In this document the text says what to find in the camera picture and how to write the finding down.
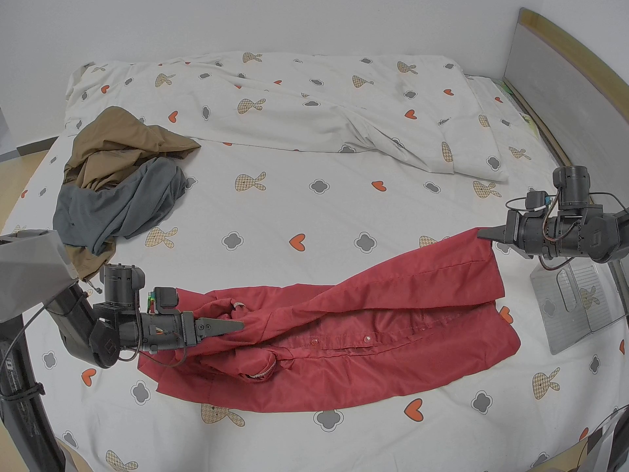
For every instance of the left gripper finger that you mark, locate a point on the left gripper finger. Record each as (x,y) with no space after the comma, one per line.
(216,327)

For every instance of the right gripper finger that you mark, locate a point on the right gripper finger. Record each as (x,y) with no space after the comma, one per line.
(497,235)

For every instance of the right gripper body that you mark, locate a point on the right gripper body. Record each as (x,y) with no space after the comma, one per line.
(530,231)

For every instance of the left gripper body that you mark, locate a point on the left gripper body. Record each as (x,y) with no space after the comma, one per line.
(167,331)

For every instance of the red shirt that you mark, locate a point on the red shirt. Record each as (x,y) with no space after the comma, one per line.
(368,352)

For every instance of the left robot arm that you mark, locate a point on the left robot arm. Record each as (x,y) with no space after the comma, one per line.
(73,317)

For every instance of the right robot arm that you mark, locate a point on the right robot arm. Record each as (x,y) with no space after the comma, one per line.
(604,239)

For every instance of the clear plastic box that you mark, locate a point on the clear plastic box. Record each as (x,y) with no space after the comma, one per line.
(565,322)

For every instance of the grey garment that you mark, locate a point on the grey garment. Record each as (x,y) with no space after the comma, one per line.
(127,204)

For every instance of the bed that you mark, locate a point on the bed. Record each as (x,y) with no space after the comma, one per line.
(319,199)

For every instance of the brown garment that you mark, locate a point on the brown garment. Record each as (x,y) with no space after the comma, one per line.
(118,135)

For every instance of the white printed quilt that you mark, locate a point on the white printed quilt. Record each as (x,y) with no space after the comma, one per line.
(295,101)

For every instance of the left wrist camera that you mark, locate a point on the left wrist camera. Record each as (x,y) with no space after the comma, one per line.
(164,299)

